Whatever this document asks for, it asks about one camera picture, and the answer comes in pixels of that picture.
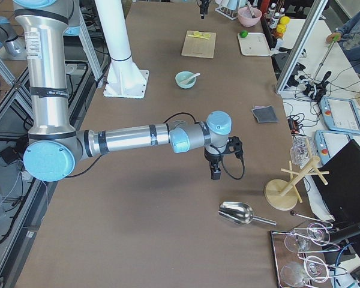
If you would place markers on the wooden mug tree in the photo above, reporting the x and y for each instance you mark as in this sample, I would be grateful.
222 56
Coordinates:
283 195

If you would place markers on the green lime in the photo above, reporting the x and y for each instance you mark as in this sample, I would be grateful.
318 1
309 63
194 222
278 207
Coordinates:
243 34

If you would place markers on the aluminium frame post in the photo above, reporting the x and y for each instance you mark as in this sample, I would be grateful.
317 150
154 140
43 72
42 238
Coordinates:
307 28

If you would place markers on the mint green bowl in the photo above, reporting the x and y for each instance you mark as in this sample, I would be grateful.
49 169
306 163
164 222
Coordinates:
180 76

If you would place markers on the pink bowl with ice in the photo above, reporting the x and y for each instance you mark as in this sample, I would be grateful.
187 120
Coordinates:
245 17

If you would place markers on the wine glass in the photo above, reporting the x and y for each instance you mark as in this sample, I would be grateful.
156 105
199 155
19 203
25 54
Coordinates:
316 269
318 233
297 243

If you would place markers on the white serving tray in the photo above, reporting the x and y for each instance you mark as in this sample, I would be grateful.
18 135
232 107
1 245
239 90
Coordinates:
254 44

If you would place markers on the person in blue jacket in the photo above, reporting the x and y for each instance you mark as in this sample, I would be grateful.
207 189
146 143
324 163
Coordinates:
348 38

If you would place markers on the metal muddler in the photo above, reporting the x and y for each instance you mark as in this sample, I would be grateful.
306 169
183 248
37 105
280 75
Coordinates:
249 6

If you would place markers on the wooden cutting board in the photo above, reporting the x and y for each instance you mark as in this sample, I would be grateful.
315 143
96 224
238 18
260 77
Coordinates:
200 48

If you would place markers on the yellow plastic knife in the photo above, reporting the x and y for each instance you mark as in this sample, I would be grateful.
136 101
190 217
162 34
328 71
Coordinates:
192 36

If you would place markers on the metal ice scoop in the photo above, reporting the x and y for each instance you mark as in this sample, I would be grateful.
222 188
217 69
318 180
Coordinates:
241 213

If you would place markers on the yellow lemon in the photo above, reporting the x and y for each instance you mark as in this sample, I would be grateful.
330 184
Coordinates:
284 20

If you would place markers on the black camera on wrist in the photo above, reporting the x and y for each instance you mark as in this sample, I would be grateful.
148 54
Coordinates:
234 146

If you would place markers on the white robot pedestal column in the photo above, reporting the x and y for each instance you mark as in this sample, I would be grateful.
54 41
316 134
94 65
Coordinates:
124 78

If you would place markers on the teach pendant tablet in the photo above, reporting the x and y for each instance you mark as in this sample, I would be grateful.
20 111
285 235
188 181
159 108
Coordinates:
340 115
329 143

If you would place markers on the black bar spoon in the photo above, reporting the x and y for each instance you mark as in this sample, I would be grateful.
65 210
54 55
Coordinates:
295 214

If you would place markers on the dark grey folded cloth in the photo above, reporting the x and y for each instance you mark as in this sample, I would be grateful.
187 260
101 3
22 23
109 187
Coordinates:
264 114

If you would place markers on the black monitor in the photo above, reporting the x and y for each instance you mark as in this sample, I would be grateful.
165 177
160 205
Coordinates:
341 194

